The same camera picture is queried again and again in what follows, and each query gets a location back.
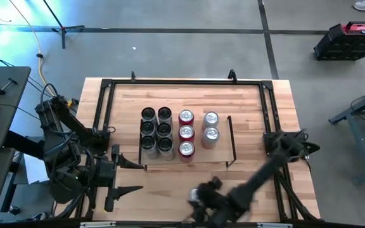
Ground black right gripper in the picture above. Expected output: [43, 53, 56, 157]
[188, 176, 234, 226]

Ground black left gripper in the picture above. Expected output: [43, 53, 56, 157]
[93, 144, 144, 213]

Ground red cola can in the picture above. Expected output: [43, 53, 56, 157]
[178, 109, 195, 127]
[178, 141, 196, 163]
[178, 124, 196, 143]

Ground tall white can teal palms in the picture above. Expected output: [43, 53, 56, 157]
[155, 122, 173, 140]

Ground wooden shelf black metal legs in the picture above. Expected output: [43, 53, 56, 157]
[138, 115, 238, 172]

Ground black crossbeam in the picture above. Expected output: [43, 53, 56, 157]
[0, 217, 365, 228]

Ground white floor sheet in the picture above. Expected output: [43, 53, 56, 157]
[23, 153, 49, 184]

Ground black desk foot bar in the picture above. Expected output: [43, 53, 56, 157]
[3, 130, 46, 159]

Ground black caster wheel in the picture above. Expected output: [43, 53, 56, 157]
[8, 205, 22, 218]

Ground black tripod stand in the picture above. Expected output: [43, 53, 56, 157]
[42, 0, 86, 50]

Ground black and red tool case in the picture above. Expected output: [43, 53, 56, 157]
[313, 20, 365, 61]

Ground silver metal bracket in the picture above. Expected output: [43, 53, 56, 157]
[80, 221, 117, 228]
[257, 222, 293, 228]

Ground black aluminium table frame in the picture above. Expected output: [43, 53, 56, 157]
[54, 77, 323, 222]

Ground yellow extension cable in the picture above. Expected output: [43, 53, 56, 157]
[8, 0, 58, 98]

